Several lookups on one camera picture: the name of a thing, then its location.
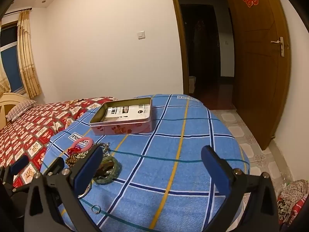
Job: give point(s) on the white printed card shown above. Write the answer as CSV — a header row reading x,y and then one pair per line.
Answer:
x,y
130,112

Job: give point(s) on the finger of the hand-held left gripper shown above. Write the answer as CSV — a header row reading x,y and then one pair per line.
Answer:
x,y
55,166
19,164

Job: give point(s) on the pink bangle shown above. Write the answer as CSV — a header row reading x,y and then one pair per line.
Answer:
x,y
88,143

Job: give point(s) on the brown wooden door frame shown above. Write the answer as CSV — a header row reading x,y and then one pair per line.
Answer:
x,y
182,41

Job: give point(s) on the curtain rod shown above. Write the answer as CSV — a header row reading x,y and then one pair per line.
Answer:
x,y
18,11

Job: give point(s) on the cream wooden headboard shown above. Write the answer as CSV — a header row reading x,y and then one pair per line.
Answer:
x,y
7,101

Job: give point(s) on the window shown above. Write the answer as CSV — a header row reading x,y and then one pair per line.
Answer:
x,y
9,58

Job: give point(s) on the thin silver bangle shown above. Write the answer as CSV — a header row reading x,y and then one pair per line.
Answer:
x,y
87,192

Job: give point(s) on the yellow patterned curtain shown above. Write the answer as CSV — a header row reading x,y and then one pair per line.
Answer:
x,y
27,58

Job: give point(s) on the red patterned bedspread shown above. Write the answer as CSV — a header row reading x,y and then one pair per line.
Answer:
x,y
36,130

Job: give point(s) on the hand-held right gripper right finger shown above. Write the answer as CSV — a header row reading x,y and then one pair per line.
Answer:
x,y
216,171

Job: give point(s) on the green jade bangle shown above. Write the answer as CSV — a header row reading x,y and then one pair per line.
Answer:
x,y
116,171

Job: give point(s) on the white wall switch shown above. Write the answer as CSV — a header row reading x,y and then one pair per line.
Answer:
x,y
140,35

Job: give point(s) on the pink tin box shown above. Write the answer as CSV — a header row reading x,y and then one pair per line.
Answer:
x,y
120,128

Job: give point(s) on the striped pillow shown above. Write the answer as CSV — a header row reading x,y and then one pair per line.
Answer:
x,y
20,110

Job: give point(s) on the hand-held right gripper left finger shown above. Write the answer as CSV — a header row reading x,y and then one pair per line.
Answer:
x,y
88,171

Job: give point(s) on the pale waste bin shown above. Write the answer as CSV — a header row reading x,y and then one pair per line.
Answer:
x,y
192,84

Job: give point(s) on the blue plaid blanket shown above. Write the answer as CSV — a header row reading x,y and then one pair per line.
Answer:
x,y
169,145

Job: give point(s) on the brown wooden door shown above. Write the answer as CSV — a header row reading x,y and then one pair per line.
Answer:
x,y
258,77

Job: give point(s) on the pile of patterned cloth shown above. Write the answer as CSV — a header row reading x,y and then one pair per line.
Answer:
x,y
293,195

